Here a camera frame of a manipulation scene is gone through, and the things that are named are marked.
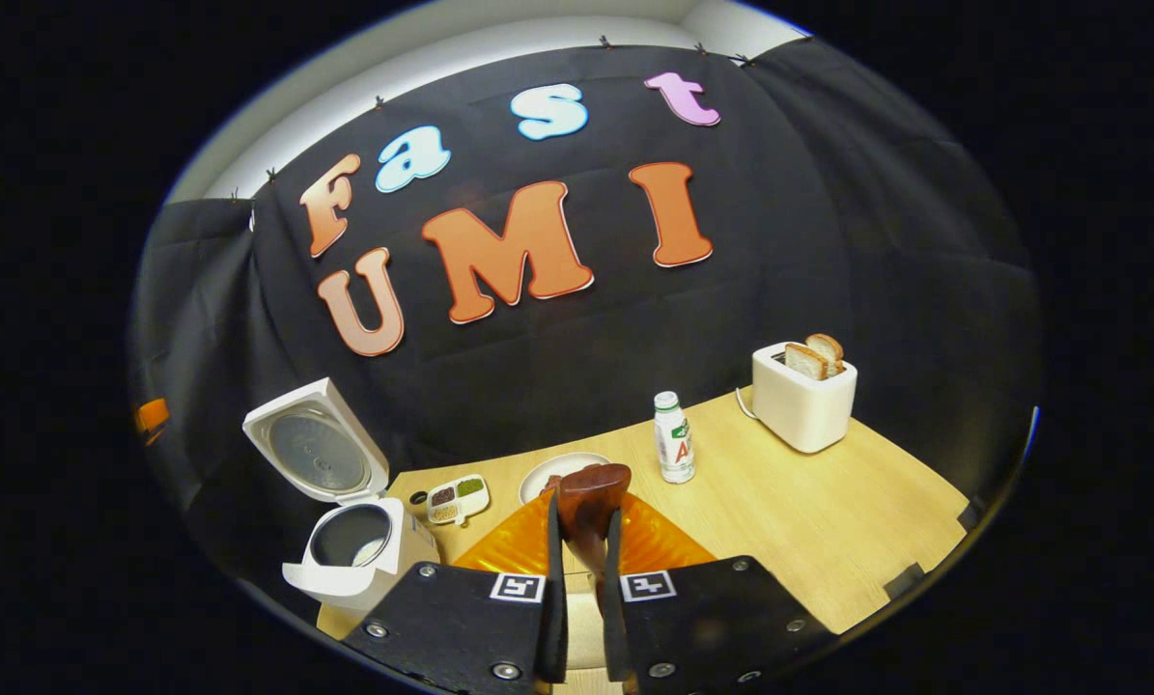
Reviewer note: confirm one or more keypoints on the black table edge pad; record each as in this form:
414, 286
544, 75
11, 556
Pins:
903, 580
969, 513

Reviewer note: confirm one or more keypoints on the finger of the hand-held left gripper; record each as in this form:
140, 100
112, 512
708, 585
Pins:
152, 415

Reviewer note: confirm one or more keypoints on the white drink bottle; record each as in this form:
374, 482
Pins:
674, 439

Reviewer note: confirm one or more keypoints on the toasted bread slice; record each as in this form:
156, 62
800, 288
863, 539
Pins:
828, 347
806, 362

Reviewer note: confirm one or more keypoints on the white rice heap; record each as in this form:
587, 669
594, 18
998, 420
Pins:
369, 553

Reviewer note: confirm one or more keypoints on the brown wooden spoon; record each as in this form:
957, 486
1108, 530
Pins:
591, 492

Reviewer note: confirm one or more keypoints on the white rice cooker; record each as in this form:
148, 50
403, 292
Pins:
364, 589

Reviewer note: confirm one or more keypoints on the white round plate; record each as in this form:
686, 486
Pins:
562, 463

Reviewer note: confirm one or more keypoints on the white toaster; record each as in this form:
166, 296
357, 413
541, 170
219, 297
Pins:
799, 405

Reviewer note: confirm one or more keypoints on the white divided grain dish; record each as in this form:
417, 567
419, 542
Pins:
458, 497

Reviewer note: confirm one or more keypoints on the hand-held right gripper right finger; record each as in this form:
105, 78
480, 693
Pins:
617, 627

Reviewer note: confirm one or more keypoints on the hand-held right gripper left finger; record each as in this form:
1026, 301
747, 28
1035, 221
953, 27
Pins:
552, 618

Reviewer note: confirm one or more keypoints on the red meat piece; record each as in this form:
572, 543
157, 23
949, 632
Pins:
549, 481

